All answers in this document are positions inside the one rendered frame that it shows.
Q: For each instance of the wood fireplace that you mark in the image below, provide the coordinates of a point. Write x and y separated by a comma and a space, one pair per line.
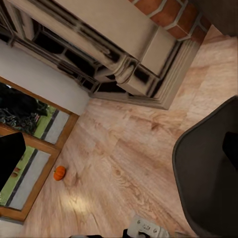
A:
109, 47

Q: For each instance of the cauldron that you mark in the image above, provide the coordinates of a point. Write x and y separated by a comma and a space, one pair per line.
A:
206, 179

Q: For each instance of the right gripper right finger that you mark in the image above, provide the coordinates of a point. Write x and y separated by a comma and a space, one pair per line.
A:
230, 148

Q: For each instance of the cabinet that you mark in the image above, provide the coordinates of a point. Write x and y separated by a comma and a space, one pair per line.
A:
223, 14

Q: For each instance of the pumpkin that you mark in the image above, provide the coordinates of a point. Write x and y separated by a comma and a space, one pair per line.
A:
59, 173

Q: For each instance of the door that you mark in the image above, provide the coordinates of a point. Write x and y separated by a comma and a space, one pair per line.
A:
46, 127

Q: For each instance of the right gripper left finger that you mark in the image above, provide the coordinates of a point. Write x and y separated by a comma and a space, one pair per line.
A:
12, 147

